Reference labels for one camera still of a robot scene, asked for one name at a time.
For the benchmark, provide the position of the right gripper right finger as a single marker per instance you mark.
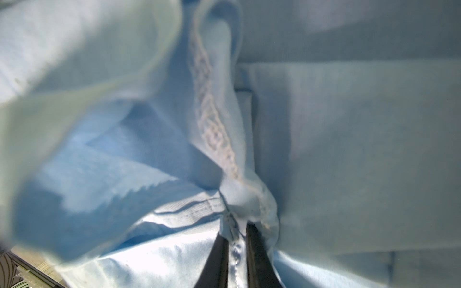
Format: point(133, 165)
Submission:
point(260, 272)

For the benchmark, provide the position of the black front mounting rail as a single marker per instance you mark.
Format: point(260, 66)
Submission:
point(36, 272)

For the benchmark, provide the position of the light blue long sleeve shirt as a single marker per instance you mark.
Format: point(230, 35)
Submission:
point(134, 132)

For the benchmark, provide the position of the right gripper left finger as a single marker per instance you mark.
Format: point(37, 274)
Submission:
point(215, 271)

